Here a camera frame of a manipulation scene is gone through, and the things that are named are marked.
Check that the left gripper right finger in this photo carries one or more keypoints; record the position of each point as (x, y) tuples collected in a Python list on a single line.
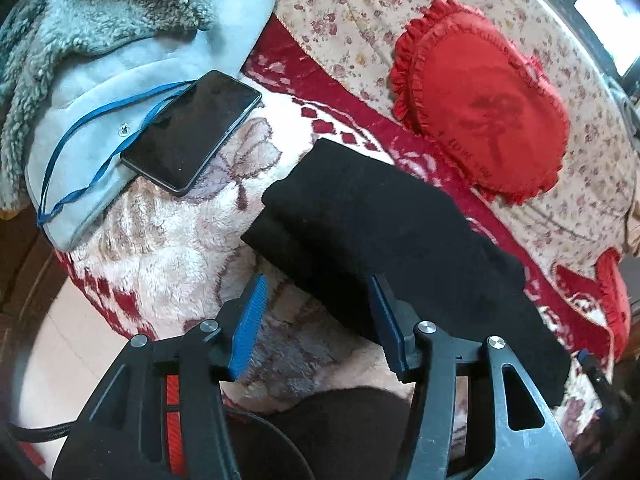
[(475, 412)]

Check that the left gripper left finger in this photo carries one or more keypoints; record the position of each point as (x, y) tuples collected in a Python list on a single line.
[(122, 431)]

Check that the black pants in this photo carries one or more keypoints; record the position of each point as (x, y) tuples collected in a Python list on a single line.
[(340, 217)]

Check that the red and white plush blanket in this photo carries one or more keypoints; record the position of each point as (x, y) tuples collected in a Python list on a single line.
[(154, 264)]

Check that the black smartphone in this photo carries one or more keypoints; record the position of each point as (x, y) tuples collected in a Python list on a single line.
[(184, 136)]

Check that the red heart-shaped pillow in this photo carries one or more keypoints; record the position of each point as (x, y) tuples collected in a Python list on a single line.
[(488, 107)]

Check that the light blue fleece jacket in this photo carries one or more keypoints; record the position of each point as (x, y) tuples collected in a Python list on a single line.
[(80, 79)]

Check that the floral bed sheet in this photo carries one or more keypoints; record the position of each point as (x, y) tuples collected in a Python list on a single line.
[(595, 204)]

